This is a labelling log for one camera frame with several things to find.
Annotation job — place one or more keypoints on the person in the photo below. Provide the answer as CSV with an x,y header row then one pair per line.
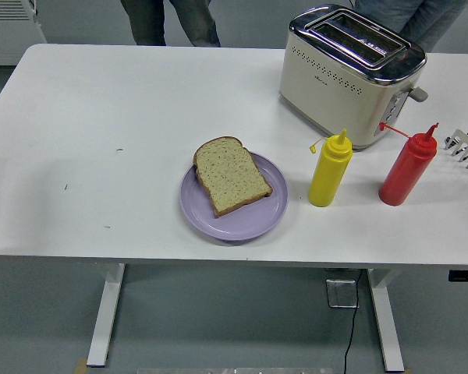
x,y
425,19
148,21

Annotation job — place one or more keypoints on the cream and chrome toaster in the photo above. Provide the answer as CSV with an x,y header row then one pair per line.
x,y
327,89

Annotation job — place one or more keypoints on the white table leg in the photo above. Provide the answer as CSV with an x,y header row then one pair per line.
x,y
105,311
386,319

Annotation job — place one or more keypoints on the purple round plate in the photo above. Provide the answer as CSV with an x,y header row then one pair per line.
x,y
249,224

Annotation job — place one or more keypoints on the red squeeze bottle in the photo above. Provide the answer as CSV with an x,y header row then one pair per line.
x,y
405,175

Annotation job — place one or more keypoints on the black table control panel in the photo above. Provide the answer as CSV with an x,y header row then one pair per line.
x,y
466,275

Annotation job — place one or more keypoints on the white cabinet appliance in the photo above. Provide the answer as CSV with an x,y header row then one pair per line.
x,y
8,39

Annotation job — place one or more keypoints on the metal floor socket box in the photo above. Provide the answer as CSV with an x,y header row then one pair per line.
x,y
341,294

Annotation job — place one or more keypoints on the yellow squeeze bottle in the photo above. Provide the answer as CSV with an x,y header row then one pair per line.
x,y
327,175

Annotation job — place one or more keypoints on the brown bread slice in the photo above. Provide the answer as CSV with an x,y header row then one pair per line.
x,y
230,175

